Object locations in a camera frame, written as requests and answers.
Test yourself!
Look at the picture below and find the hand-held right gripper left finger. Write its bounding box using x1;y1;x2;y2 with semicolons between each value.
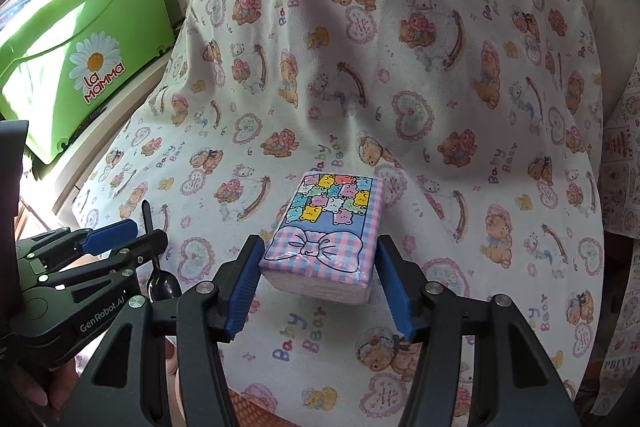
60;234;266;427

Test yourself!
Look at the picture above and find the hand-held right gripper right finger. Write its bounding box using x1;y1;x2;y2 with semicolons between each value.
376;234;581;427

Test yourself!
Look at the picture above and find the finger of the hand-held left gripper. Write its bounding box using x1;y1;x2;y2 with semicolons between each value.
39;229;169;293
16;219;139;261

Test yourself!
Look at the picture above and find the black plastic spoon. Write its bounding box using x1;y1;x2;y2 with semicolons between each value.
141;200;182;303

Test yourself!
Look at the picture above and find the pastel tissue pack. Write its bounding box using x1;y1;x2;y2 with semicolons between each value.
260;172;386;306

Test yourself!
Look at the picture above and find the pink plastic basket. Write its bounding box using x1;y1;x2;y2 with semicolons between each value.
232;394;273;427

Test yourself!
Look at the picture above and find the person's left hand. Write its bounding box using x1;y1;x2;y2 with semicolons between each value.
7;349;83;410

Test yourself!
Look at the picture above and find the green plastic bucket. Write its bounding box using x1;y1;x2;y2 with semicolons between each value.
0;0;176;166

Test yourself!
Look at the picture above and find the bear printed blanket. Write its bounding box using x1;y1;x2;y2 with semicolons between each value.
70;0;608;427

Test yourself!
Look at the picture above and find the beige printed cloth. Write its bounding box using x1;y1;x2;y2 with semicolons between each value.
575;57;640;427

